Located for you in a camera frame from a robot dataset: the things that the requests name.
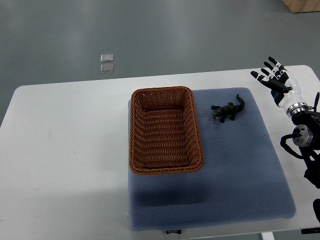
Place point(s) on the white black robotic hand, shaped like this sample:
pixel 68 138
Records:
pixel 283 86

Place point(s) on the dark toy crocodile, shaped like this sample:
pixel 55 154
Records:
pixel 230 111

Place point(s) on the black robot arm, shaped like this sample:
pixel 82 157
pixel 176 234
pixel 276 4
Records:
pixel 304 142

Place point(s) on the brown wicker basket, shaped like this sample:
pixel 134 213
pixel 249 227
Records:
pixel 164 133

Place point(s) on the wooden box corner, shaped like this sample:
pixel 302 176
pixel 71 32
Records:
pixel 302 6

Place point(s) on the blue quilted mat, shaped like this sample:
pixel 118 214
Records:
pixel 241 180

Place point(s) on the table control panel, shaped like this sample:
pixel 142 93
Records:
pixel 174 231

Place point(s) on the upper metal floor plate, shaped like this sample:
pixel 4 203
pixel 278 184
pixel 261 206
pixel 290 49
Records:
pixel 106 57

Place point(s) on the black table handle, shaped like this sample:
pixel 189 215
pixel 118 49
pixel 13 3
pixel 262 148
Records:
pixel 314 230

